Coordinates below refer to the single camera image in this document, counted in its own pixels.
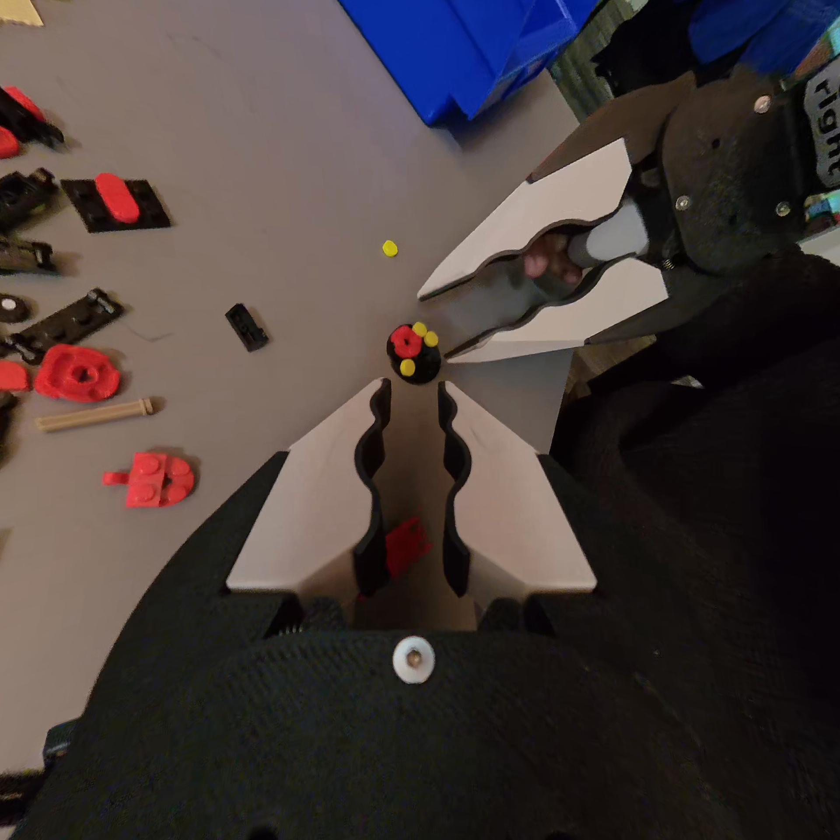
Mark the small black lego bracket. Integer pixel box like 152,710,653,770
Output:
224,303,270,353

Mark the red black lego clip piece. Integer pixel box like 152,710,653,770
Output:
0,85,65,158

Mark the black lego hinge plate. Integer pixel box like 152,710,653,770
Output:
3,287,126,365

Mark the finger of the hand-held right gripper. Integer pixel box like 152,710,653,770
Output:
416,138,634,303
445,256,670,365

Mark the round black lego plate assembly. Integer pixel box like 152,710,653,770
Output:
386,322,442,385

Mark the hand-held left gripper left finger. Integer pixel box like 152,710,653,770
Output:
225,377,395,626

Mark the black lego plate red tile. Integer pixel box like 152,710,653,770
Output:
60,172,172,234

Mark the red round lego plate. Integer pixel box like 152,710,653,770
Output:
34,344,122,403

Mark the red black lego strip assembly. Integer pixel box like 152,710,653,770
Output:
384,515,432,580

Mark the pile of lego pieces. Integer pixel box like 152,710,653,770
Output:
0,167,60,460

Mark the person's right forearm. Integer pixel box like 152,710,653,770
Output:
646,243,840,395

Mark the red lego plate with pin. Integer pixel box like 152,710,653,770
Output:
101,451,196,509

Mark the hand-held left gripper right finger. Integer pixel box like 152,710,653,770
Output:
437,381,598,623

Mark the tan lego axle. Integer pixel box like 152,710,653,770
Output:
36,397,155,433

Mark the person's right hand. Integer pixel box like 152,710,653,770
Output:
524,233,585,283

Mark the person's black knit sweater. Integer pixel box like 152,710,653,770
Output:
550,367,840,840

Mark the blue storage bin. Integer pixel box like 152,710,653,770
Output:
338,0,599,129

